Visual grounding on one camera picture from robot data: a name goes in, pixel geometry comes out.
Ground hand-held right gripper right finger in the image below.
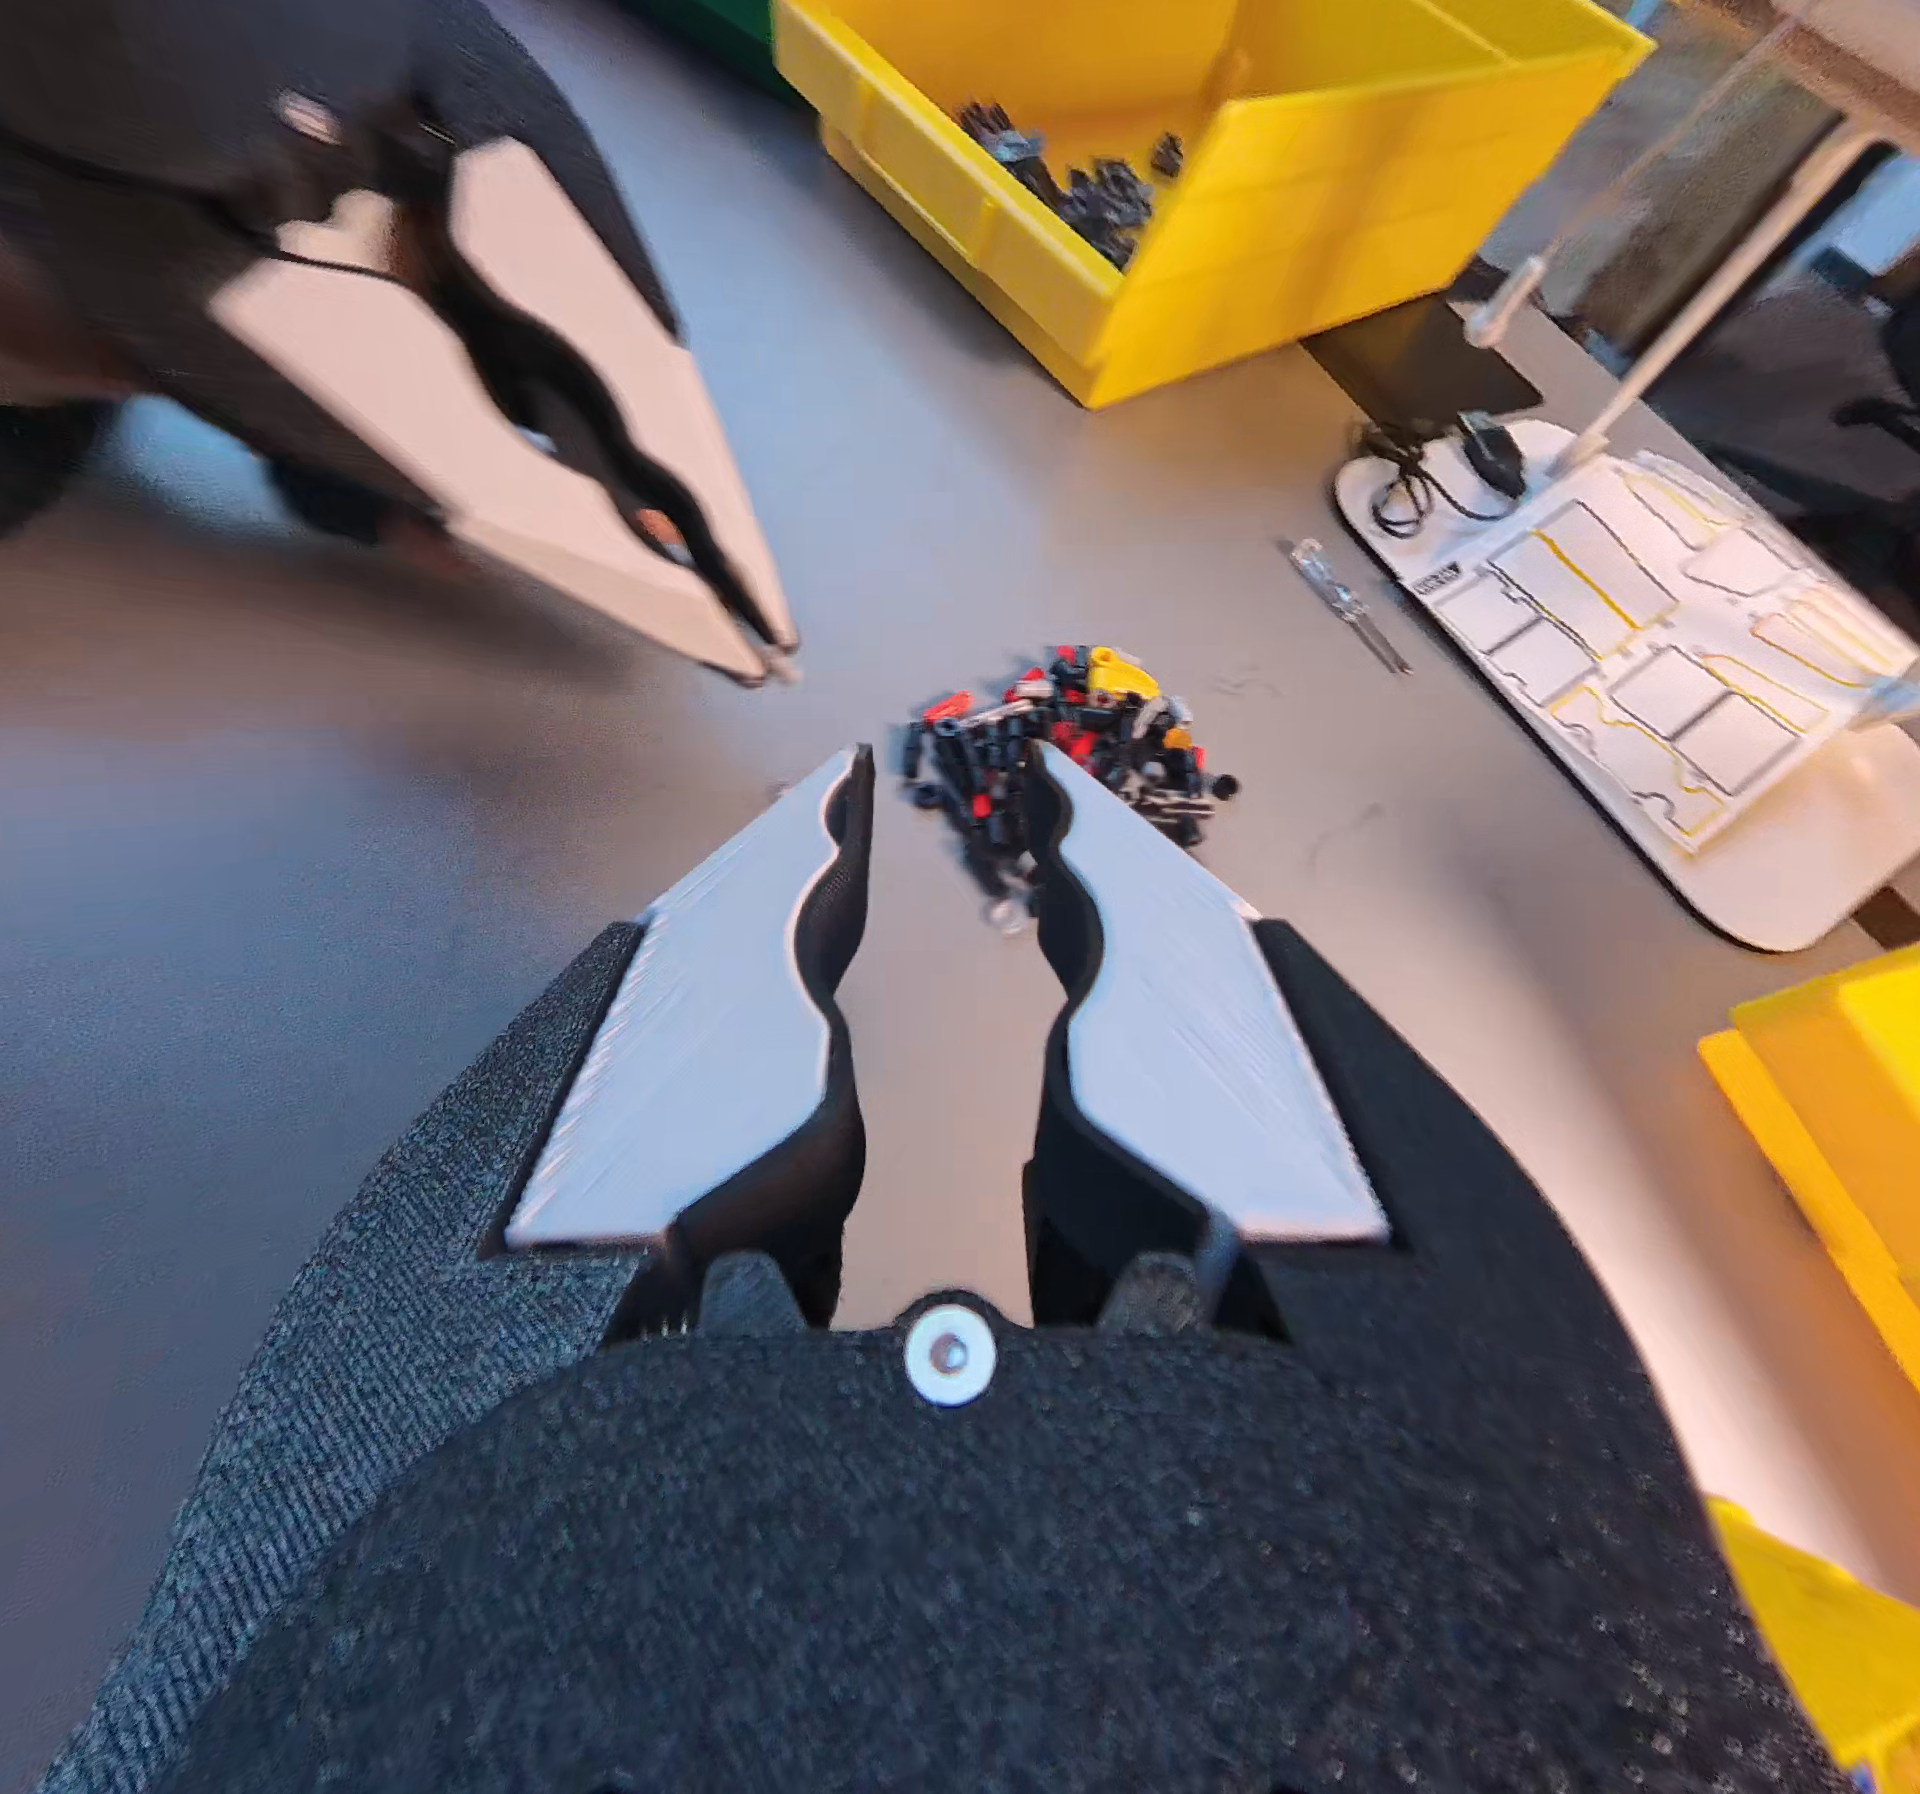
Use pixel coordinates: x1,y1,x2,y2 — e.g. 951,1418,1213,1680
1026,741,1393,1327

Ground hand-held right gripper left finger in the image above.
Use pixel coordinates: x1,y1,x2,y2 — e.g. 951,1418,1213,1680
501,746,879,1324

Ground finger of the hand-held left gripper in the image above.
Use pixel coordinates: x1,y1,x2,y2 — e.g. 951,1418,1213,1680
445,134,801,660
207,192,779,691

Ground pile of small connector pins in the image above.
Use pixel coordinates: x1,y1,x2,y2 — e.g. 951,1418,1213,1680
900,644,1242,932

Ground heap of dark connector pieces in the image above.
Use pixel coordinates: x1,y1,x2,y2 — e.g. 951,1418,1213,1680
951,98,1192,267

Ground yellow plastic storage bin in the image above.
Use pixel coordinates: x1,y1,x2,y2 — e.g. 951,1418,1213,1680
1696,943,1920,1354
771,0,1655,412

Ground sticker sheet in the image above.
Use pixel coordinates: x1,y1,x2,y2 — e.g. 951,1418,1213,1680
1408,454,1920,859

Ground clear-handled small screwdriver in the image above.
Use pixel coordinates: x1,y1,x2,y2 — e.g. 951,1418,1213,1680
1283,539,1417,676

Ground black cable with plug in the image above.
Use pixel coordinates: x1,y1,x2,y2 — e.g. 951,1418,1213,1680
1358,412,1531,543

